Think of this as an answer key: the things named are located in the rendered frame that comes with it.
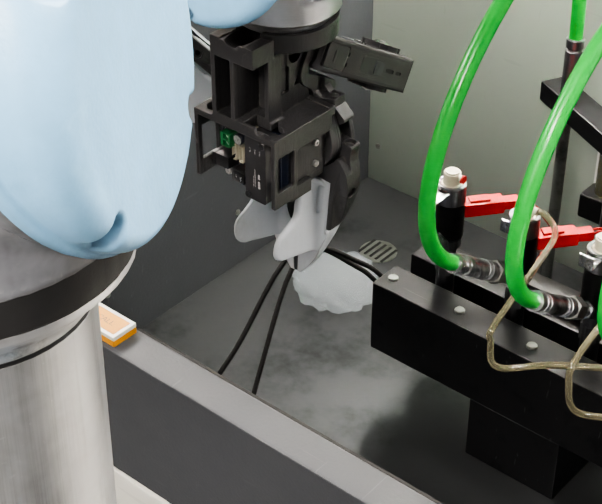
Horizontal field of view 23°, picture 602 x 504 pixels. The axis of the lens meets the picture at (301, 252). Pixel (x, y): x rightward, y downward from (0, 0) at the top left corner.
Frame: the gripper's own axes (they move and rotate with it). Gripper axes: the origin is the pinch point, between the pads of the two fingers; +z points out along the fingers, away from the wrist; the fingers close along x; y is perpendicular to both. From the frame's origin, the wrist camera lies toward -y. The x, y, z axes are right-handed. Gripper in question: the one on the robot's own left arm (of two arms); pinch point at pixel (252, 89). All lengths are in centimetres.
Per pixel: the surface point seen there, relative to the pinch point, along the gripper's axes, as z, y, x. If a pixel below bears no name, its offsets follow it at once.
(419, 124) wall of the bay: 31.9, -6.8, -37.4
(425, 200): 10.2, -3.5, 18.5
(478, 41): 4.8, -15.3, 17.7
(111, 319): 6.7, 25.7, -5.8
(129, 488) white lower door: 20.3, 39.0, -6.4
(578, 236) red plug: 29.9, -9.4, 7.4
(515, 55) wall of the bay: 28.9, -19.4, -24.7
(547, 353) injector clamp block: 33.8, 0.2, 10.8
